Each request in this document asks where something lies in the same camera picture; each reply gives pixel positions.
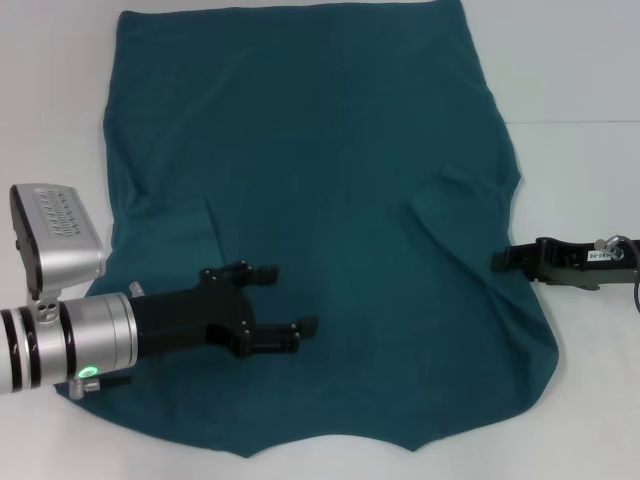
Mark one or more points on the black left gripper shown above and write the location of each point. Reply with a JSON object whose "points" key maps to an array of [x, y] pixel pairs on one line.
{"points": [[190, 317]]}

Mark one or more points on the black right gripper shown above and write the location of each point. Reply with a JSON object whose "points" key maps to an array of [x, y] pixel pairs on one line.
{"points": [[565, 267]]}

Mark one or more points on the teal blue shirt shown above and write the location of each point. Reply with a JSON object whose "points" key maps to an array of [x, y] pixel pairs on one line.
{"points": [[325, 150]]}

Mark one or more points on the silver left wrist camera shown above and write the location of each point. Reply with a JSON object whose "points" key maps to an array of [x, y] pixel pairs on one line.
{"points": [[60, 240]]}

